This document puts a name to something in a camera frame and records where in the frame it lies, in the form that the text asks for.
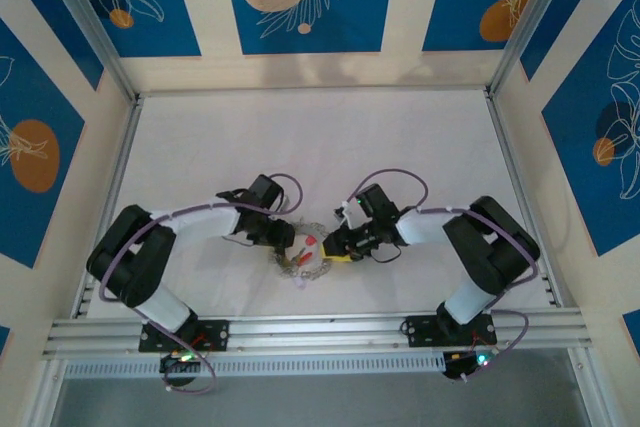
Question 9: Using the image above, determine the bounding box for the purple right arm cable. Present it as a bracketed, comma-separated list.
[348, 169, 541, 382]

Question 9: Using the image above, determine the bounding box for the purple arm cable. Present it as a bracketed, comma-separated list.
[348, 169, 541, 382]
[98, 172, 305, 395]

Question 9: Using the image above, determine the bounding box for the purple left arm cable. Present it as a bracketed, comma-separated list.
[98, 172, 305, 395]

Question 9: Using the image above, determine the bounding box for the aluminium mounting rail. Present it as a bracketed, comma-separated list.
[42, 307, 594, 359]

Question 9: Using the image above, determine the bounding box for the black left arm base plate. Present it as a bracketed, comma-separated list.
[138, 317, 231, 353]

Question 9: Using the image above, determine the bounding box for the grey slotted cable duct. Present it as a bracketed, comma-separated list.
[62, 350, 451, 379]

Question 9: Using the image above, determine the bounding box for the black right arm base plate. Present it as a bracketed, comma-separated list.
[404, 313, 499, 348]

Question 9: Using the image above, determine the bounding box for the aluminium table side rail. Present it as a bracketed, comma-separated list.
[484, 89, 564, 309]
[69, 95, 146, 318]

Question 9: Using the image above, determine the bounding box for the aluminium frame post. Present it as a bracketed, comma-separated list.
[488, 0, 587, 98]
[35, 0, 139, 103]

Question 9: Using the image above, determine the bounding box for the aluminium lower frame bar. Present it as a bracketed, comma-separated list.
[27, 356, 69, 427]
[567, 346, 609, 427]

